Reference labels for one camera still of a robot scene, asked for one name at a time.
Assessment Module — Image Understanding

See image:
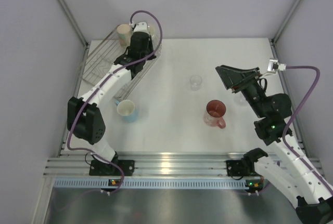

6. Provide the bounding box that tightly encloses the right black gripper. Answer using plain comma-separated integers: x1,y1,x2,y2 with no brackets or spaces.
216,64,267,118

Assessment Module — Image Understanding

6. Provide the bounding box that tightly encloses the white mug orange inside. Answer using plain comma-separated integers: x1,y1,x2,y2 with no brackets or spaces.
147,23,160,48

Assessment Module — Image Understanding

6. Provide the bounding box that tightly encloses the beige ceramic mug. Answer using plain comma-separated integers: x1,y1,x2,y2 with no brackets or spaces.
117,24,133,48

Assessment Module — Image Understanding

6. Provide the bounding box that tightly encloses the pink cartoon mug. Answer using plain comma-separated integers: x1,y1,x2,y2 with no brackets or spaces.
203,100,226,129

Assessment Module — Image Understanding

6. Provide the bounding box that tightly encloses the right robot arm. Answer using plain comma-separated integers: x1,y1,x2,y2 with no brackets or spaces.
215,65,332,223

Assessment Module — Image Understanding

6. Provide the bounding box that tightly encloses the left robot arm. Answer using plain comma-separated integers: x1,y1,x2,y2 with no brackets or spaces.
67,31,156,175

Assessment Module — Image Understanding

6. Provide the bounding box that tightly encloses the clear glass cup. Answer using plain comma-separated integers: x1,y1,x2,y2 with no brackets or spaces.
189,75,202,91

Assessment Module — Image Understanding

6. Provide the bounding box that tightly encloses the light blue mug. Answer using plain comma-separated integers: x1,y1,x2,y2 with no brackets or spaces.
115,99,138,123

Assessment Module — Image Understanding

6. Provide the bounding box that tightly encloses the wire dish rack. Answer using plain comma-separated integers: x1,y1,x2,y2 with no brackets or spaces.
82,29,157,101

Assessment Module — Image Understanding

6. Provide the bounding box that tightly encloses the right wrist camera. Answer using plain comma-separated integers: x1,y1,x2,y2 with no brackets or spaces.
267,59,287,74

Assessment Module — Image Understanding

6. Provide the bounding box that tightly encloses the left aluminium frame post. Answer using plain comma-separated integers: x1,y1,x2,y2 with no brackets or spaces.
56,0,88,47

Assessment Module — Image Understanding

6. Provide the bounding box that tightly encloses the aluminium frame post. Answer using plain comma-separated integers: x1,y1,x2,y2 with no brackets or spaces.
56,0,88,47
270,0,304,47

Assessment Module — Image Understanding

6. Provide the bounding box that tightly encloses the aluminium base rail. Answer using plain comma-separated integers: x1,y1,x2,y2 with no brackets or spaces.
43,151,326,182

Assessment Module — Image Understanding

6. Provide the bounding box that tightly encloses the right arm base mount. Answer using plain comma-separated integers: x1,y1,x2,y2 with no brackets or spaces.
226,148,268,180

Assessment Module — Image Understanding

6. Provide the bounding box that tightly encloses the right aluminium frame post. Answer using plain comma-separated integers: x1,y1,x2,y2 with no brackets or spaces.
270,0,304,47

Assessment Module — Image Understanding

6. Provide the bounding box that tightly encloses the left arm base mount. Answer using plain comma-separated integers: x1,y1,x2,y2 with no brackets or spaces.
85,155,135,176

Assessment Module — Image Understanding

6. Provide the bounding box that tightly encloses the perforated cable tray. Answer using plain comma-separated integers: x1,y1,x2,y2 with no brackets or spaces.
54,178,249,190

